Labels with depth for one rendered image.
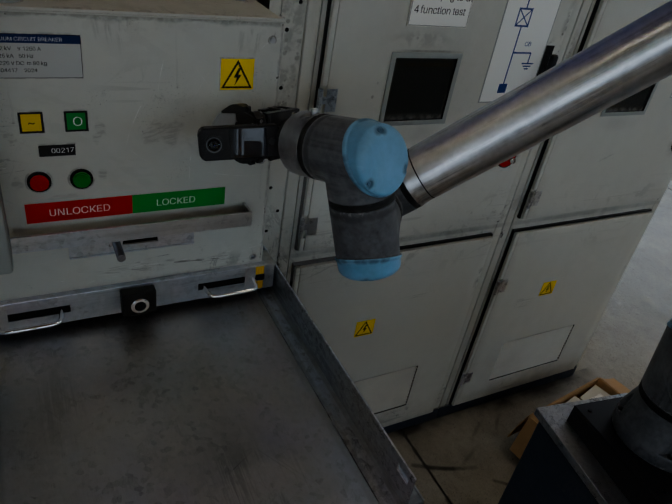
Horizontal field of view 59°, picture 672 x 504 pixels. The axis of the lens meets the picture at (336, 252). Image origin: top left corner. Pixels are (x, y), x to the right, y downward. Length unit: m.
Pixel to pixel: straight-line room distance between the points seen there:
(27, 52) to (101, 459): 0.58
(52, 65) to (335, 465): 0.71
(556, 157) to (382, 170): 1.05
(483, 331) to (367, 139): 1.37
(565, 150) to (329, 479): 1.14
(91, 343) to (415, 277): 0.88
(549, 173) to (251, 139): 1.07
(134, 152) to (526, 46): 0.91
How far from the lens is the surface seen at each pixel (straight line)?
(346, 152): 0.73
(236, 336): 1.14
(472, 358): 2.09
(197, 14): 0.97
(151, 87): 0.98
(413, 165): 0.89
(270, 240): 1.37
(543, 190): 1.78
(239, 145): 0.86
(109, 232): 1.03
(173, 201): 1.07
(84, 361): 1.11
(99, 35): 0.95
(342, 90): 1.24
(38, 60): 0.95
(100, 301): 1.14
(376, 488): 0.95
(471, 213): 1.63
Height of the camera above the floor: 1.61
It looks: 33 degrees down
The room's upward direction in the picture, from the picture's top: 10 degrees clockwise
